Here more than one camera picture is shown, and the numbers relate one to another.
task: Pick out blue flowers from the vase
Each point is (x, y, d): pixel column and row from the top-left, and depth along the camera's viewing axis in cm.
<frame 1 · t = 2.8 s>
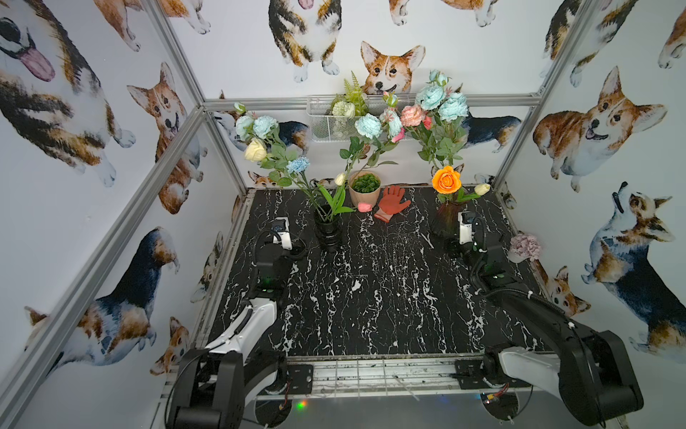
left hand: (295, 225, 84), fingers open
right hand: (452, 226, 85), fingers open
black left vase: (328, 227, 92), point 15 cm above the table
terracotta pot green plant: (364, 187, 110), point 11 cm above the table
red rubber glove: (390, 203, 117), point 2 cm above the table
pink tulip: (363, 207, 84), point 25 cm above the table
white tulip left vase: (336, 203, 91), point 21 cm above the table
mauve hydrangea flower: (525, 245, 93), point 10 cm above the table
white tulip right vase: (481, 189, 82), point 30 cm above the table

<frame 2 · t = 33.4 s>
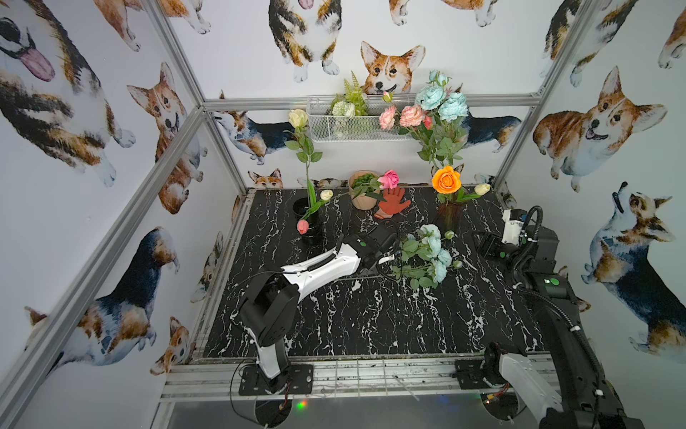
left hand: (366, 250, 88), fingers closed
right hand: (480, 231, 76), fingers open
pink tulip: (303, 227, 80), point 25 cm above the table
white tulip left vase: (325, 195, 83), point 28 cm above the table
light blue rose spray: (421, 267, 96), point 2 cm above the table
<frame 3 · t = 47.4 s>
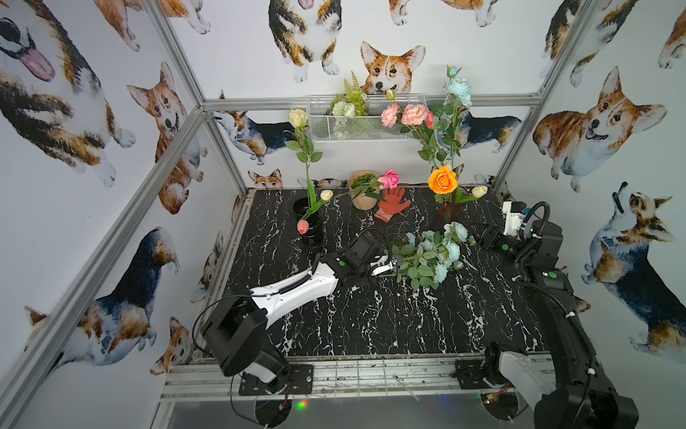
left hand: (374, 258, 85), fingers closed
right hand: (472, 222, 75), fingers open
blue rose spray from bouquet: (447, 244, 83), point 18 cm above the table
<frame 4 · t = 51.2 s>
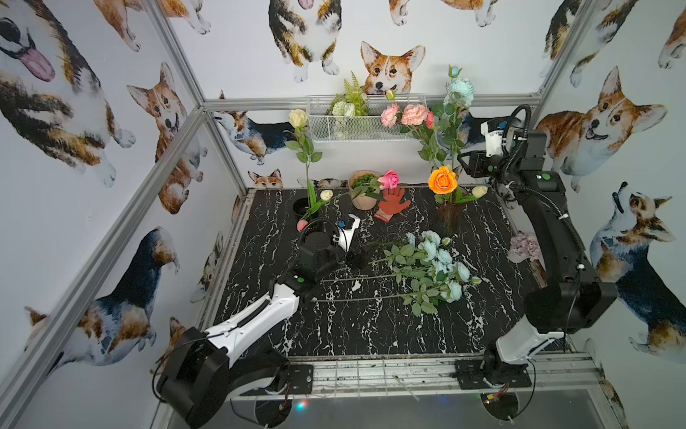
left hand: (371, 234, 76), fingers open
right hand: (463, 149, 75), fingers open
